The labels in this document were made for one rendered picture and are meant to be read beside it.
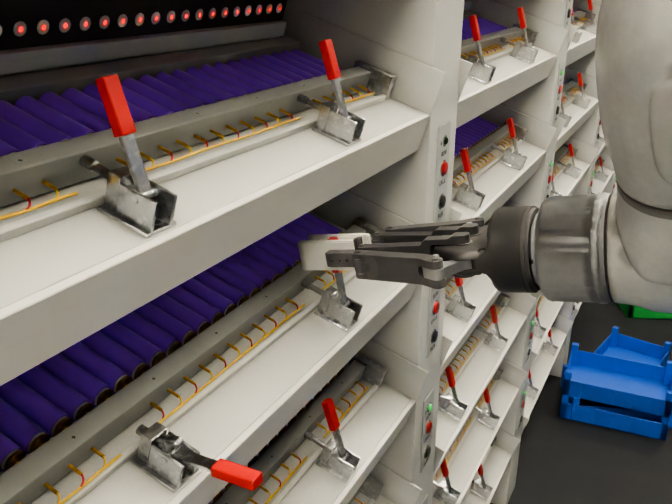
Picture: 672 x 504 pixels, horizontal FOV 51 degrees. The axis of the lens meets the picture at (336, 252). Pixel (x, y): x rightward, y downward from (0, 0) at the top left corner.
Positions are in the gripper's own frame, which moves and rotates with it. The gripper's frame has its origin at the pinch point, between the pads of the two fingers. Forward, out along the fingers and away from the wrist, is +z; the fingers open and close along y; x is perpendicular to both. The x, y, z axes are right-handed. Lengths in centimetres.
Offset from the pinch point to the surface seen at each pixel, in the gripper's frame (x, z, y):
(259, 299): -2.3, 5.1, -7.1
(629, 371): -95, -4, 155
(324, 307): -5.7, 2.1, -0.9
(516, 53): 13, -2, 69
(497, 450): -82, 17, 86
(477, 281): -25, 6, 57
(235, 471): -6.3, -5.5, -26.8
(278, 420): -10.5, 0.0, -14.6
